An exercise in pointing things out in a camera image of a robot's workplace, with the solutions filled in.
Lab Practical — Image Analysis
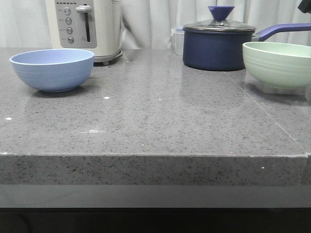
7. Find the light blue bowl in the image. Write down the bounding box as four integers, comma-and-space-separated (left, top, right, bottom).
9, 49, 94, 93

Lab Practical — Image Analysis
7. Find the light green bowl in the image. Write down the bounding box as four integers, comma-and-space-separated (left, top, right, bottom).
242, 42, 311, 89

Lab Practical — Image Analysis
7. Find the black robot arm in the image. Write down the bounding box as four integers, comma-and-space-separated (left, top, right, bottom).
298, 0, 311, 13

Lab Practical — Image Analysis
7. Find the clear plastic container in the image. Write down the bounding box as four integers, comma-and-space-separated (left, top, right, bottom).
171, 25, 184, 55

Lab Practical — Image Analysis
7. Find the white curtain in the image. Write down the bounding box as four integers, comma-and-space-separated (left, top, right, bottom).
0, 0, 311, 50

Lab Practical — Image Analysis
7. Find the dark blue saucepan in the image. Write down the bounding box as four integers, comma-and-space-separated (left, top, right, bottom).
183, 23, 311, 71

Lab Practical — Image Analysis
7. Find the cream white toaster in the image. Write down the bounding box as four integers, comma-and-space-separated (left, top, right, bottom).
46, 0, 122, 65

